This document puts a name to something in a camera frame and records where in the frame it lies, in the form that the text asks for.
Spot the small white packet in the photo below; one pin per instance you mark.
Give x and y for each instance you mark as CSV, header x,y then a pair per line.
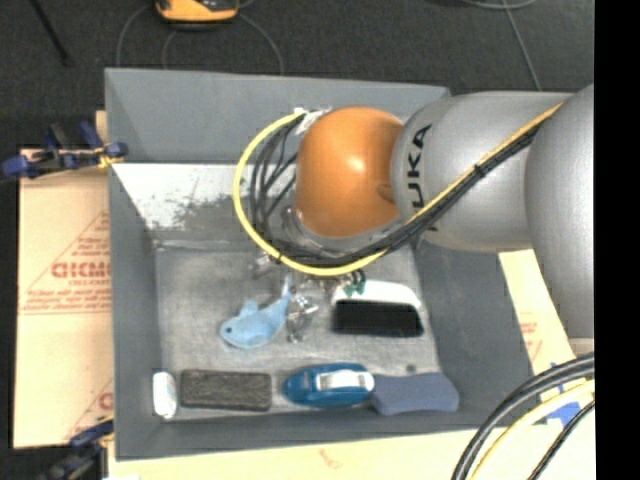
x,y
164,394

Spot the grey metal bin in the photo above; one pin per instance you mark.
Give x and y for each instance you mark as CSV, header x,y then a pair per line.
x,y
200,288

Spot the brown cardboard board red print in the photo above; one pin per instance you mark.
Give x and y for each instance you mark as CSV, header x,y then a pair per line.
x,y
60,318

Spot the dark grey flat block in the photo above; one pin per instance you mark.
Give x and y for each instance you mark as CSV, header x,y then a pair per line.
x,y
225,390

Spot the blue sponge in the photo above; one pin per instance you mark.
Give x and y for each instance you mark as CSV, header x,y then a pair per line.
x,y
415,393

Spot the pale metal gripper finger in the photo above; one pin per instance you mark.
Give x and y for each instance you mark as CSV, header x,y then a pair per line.
x,y
306,306
296,329

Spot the light blue toy whale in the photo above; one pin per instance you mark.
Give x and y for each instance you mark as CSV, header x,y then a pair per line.
x,y
255,325

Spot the black and white box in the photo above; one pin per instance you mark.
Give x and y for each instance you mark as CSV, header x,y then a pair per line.
x,y
375,318

